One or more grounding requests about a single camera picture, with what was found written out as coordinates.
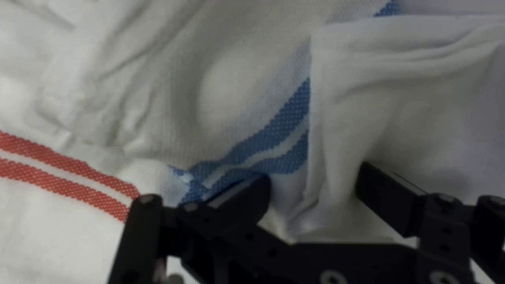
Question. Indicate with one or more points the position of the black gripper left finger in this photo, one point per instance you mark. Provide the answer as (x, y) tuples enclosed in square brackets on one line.
[(211, 231)]

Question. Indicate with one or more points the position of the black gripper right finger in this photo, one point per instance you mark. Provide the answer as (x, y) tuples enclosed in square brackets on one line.
[(437, 227)]

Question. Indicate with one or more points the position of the white towel with blue stripes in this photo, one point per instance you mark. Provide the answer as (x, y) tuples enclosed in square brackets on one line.
[(253, 80)]

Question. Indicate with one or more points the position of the white towel with red stripes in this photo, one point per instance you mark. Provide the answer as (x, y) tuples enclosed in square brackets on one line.
[(58, 222)]

